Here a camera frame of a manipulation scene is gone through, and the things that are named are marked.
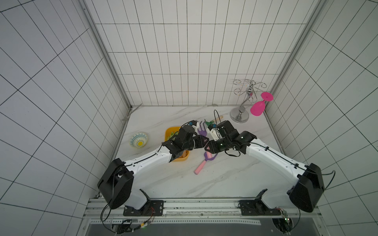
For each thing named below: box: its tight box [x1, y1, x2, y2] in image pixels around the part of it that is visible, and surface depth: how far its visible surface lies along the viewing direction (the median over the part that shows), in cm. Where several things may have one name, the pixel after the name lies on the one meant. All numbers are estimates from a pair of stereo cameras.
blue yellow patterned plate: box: [128, 131, 149, 148], surface depth 99 cm
